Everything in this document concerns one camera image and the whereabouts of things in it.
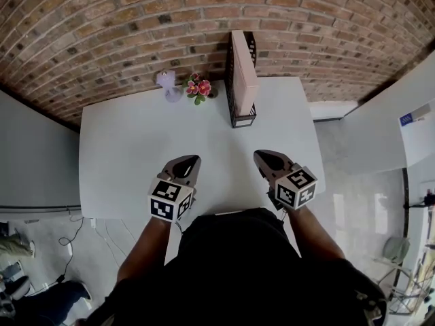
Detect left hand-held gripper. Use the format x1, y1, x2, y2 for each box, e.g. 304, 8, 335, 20
147, 154, 202, 223

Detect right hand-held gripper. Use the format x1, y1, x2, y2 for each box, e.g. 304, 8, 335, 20
254, 149, 319, 212

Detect black mesh file holder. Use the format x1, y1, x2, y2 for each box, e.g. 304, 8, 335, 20
224, 31, 258, 129

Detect beige cardboard folder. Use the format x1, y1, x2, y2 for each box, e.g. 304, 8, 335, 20
230, 29, 261, 115

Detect person's left forearm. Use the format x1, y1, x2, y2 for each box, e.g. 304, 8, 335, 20
117, 215, 178, 283

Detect person's right forearm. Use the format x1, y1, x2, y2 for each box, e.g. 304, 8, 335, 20
287, 204, 347, 261

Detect pink potted flowers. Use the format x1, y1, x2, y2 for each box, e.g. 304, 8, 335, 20
182, 72, 219, 106

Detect white table lamp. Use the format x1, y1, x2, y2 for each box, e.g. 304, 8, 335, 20
155, 69, 183, 103

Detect person's black-clothed torso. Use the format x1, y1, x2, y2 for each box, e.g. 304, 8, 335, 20
76, 207, 388, 326

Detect black pole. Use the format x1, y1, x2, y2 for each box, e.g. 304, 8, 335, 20
393, 167, 411, 302

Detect white partition panel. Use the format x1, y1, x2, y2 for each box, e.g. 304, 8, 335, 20
0, 90, 82, 219

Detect white sheet with blue label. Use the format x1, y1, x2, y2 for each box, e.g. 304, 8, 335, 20
398, 102, 435, 169

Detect grey folding chair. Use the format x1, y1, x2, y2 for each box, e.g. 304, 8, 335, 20
372, 236, 435, 315

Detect white cable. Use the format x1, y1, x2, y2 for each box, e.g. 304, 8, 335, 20
90, 217, 137, 261

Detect black clamp mount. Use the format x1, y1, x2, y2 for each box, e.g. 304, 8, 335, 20
402, 188, 435, 211

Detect black cable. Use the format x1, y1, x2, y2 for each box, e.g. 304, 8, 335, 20
33, 215, 85, 292

